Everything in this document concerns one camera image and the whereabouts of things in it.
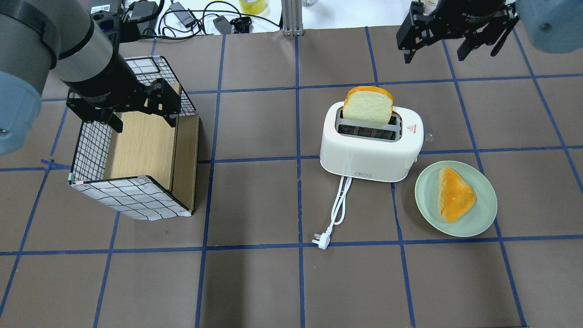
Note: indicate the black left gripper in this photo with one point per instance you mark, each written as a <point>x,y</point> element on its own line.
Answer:
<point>105,85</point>

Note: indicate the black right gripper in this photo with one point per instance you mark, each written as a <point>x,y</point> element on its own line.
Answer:
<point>473,10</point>

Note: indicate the white two-slot toaster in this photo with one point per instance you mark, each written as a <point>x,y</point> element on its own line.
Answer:
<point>371,151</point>

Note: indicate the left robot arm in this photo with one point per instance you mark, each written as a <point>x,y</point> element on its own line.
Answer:
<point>82,47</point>

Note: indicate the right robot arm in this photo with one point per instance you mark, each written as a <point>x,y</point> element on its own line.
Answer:
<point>552,26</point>

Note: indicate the bread slice in toaster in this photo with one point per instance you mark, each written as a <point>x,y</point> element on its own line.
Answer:
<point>370,104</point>

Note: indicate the grey power adapter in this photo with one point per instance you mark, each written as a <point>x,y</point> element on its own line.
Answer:
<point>183,15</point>

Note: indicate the black power adapter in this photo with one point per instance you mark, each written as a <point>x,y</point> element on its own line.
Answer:
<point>142,11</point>

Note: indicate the light green plate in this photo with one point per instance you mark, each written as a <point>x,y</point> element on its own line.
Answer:
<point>477,220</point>

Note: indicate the bread slice on plate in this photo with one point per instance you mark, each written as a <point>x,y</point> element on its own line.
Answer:
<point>456,197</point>

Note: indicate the yellow tape roll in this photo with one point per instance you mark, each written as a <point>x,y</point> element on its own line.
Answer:
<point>253,7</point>

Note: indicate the wire basket with wooden shelf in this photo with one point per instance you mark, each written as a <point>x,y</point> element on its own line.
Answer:
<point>148,171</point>

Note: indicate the aluminium frame post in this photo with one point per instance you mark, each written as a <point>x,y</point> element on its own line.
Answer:
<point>291,14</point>

